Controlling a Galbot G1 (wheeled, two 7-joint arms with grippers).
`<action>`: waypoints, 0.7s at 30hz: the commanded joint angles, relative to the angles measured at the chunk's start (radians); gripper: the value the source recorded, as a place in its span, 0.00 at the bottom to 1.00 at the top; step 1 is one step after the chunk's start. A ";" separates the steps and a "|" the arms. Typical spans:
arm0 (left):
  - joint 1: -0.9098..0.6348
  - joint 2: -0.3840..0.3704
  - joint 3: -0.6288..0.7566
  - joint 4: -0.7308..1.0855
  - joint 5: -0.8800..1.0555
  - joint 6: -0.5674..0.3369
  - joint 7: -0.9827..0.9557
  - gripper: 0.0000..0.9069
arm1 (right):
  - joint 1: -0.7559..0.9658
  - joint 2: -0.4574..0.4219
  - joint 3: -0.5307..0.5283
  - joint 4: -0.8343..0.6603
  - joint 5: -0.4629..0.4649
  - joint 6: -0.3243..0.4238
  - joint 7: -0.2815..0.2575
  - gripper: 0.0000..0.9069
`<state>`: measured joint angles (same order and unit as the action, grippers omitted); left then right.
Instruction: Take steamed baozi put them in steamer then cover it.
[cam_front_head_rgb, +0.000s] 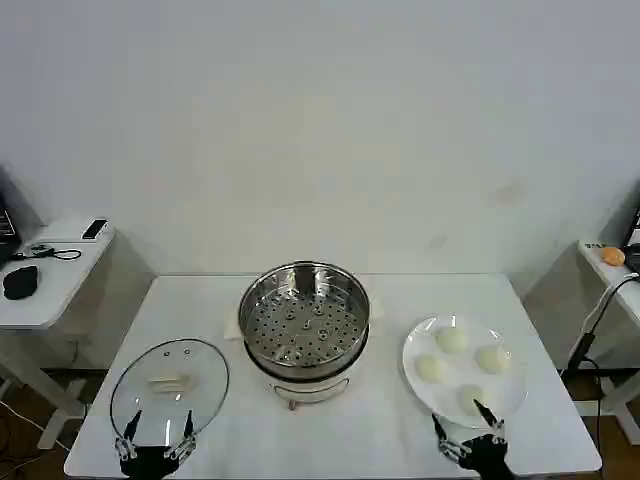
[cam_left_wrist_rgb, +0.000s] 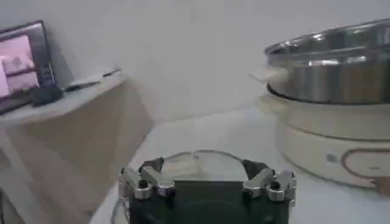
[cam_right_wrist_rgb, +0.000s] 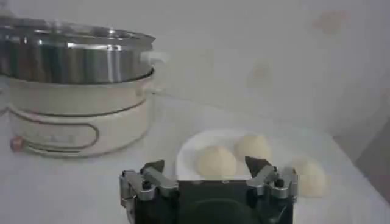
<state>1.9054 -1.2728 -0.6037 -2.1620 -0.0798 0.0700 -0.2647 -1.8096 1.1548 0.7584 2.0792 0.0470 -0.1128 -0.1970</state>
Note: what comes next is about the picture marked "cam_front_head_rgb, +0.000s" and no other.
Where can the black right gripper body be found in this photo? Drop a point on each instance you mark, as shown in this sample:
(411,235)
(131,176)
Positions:
(485,457)

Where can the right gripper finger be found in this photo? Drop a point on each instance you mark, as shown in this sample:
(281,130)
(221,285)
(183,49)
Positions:
(492,417)
(446,440)

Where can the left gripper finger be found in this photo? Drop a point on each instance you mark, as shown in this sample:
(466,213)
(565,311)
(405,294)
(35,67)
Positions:
(131,430)
(186,434)

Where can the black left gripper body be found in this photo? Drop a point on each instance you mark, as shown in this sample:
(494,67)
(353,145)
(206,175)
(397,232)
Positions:
(145,462)

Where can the white steamed bun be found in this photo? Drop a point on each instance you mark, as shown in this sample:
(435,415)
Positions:
(470,395)
(492,359)
(451,340)
(431,369)

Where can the white round plate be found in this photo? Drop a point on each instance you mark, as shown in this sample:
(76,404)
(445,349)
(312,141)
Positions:
(450,395)

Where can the glass pot lid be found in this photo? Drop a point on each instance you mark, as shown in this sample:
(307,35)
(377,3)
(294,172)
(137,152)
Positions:
(170,385)

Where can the small white table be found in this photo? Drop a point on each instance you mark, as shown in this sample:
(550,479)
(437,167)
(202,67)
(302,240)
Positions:
(350,440)

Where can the white steamer base pot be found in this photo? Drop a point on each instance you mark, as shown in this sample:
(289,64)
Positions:
(310,382)

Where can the white desk with rounded corner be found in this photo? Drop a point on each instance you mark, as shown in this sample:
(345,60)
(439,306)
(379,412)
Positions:
(55,295)

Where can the steel perforated steamer basket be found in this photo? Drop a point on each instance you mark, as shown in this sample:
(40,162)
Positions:
(305,320)

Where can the black computer mouse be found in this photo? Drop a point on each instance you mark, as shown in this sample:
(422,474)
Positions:
(21,282)

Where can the orange round object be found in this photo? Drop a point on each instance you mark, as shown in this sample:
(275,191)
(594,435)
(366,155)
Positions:
(613,255)

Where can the small black and white device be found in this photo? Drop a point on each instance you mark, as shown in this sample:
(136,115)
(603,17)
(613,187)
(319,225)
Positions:
(95,229)

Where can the dark laptop with lit screen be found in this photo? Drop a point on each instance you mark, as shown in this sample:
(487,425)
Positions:
(635,240)
(6,230)

